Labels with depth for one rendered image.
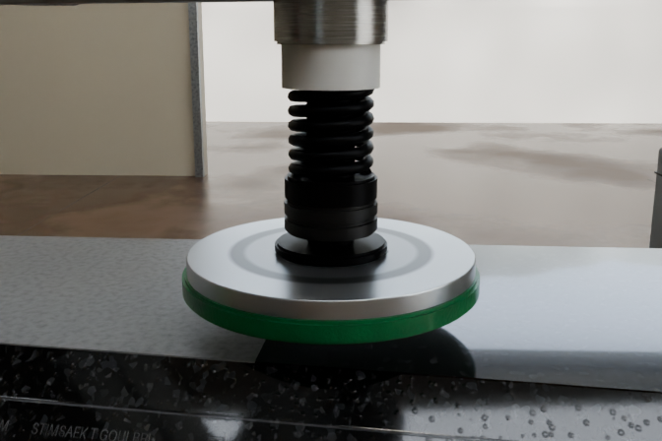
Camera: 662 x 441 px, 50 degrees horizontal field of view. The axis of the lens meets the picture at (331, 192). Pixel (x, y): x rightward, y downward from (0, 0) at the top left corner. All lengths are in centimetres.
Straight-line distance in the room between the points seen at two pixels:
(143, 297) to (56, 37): 519
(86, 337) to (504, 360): 30
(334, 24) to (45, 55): 537
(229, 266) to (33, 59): 538
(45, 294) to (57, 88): 516
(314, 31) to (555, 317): 29
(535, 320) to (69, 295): 38
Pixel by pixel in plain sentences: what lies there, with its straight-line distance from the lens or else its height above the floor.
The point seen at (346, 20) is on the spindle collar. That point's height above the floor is 105.
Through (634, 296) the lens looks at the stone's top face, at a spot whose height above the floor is 83.
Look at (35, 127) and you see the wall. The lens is 589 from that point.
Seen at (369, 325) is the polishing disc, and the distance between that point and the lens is 44.
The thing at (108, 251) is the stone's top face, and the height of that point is 83.
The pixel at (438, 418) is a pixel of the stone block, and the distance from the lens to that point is 47.
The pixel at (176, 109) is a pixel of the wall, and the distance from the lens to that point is 551.
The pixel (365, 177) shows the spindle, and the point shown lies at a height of 94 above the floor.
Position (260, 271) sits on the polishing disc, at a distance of 49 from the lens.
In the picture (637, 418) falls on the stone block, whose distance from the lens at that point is 49.
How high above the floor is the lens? 104
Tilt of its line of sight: 12 degrees down
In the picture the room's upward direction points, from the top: straight up
